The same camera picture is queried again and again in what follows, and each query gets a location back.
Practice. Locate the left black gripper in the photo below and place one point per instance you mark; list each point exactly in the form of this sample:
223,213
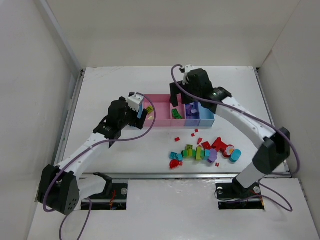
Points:
136,120

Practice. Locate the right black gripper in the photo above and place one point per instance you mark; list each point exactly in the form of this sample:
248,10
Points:
180,91

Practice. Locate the lime lego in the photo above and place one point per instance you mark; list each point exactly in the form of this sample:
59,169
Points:
150,109

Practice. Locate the purple lego brick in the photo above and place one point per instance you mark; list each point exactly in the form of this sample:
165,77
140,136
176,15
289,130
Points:
192,111

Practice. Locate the dark green lego piece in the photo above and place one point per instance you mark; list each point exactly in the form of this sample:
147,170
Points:
176,114

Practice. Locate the green lego row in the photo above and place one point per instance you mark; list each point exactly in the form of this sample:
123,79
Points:
197,153

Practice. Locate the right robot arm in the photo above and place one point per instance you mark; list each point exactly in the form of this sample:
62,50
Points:
273,145

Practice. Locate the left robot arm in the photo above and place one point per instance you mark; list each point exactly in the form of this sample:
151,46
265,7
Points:
62,188

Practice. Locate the light blue bin left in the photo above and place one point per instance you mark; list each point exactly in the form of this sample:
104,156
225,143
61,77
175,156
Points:
136,115

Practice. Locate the large pink bin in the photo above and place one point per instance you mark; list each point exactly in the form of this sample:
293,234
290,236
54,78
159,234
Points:
162,107

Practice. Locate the small pink bin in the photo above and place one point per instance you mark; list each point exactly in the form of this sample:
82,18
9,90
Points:
181,110

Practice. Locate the teal lego bricks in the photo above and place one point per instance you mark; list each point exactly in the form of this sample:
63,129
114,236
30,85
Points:
176,156

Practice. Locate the red dome lego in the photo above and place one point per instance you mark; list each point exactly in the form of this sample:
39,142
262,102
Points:
174,163

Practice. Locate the red slope lego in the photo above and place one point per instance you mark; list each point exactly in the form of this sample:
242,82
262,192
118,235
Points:
199,141

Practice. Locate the red lego cluster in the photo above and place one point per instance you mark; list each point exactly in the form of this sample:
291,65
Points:
218,145

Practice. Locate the lavender flower lego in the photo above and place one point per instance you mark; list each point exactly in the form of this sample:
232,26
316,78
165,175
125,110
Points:
212,155

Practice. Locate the red round flower lego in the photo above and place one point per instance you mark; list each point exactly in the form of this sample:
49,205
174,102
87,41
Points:
228,151

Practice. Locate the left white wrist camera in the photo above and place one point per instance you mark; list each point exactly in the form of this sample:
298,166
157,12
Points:
135,101

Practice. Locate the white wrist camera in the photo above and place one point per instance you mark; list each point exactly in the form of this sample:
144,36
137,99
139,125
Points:
135,101
185,70

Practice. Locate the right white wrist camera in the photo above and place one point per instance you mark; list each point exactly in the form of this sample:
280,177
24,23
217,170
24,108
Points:
185,70

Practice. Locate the metal table rail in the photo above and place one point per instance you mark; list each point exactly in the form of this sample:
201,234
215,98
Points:
141,176

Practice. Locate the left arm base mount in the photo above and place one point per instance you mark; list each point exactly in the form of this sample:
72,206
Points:
112,192

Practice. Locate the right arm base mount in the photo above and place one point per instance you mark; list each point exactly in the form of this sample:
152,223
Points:
229,199

